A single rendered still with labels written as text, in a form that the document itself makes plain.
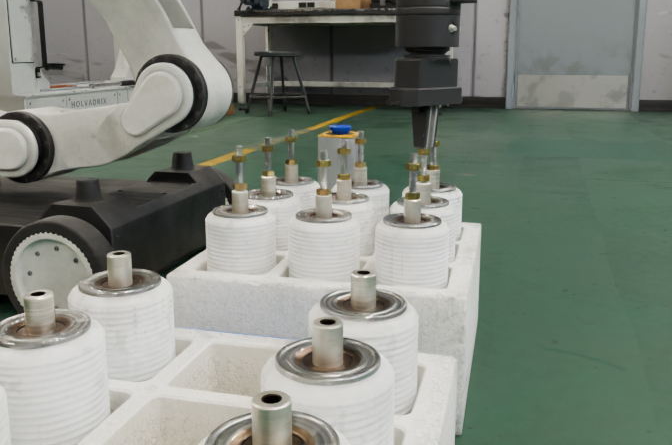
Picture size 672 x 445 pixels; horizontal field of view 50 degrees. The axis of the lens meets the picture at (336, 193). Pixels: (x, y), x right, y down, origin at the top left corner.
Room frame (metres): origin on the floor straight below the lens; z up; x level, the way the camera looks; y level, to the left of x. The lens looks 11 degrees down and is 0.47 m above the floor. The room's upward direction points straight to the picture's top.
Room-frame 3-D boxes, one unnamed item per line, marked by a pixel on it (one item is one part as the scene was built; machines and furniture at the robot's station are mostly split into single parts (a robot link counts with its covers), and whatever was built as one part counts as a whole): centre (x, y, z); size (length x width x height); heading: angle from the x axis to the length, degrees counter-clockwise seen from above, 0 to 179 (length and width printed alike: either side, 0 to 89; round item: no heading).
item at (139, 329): (0.65, 0.20, 0.16); 0.10 x 0.10 x 0.18
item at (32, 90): (4.07, 1.47, 0.45); 1.51 x 0.57 x 0.74; 164
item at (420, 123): (1.01, -0.12, 0.36); 0.03 x 0.02 x 0.06; 40
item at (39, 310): (0.54, 0.23, 0.26); 0.02 x 0.02 x 0.03
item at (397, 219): (0.91, -0.10, 0.25); 0.08 x 0.08 x 0.01
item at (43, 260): (1.15, 0.46, 0.10); 0.20 x 0.05 x 0.20; 74
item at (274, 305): (1.05, -0.01, 0.09); 0.39 x 0.39 x 0.18; 76
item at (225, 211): (0.96, 0.13, 0.25); 0.08 x 0.08 x 0.01
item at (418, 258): (0.91, -0.10, 0.16); 0.10 x 0.10 x 0.18
